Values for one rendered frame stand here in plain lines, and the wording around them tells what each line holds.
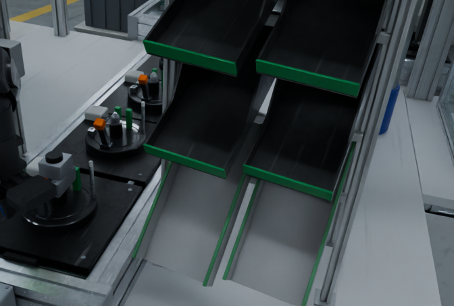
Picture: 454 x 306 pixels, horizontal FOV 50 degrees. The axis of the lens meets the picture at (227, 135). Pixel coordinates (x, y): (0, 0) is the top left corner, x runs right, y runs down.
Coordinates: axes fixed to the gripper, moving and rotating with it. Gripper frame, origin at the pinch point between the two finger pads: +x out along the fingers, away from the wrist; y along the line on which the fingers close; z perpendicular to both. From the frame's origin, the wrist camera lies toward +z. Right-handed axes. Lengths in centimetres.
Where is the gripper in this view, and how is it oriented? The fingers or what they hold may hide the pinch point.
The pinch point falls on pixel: (6, 200)
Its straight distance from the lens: 84.4
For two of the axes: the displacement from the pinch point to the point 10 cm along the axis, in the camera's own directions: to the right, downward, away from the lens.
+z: -5.8, 3.8, -7.2
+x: -0.9, 8.5, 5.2
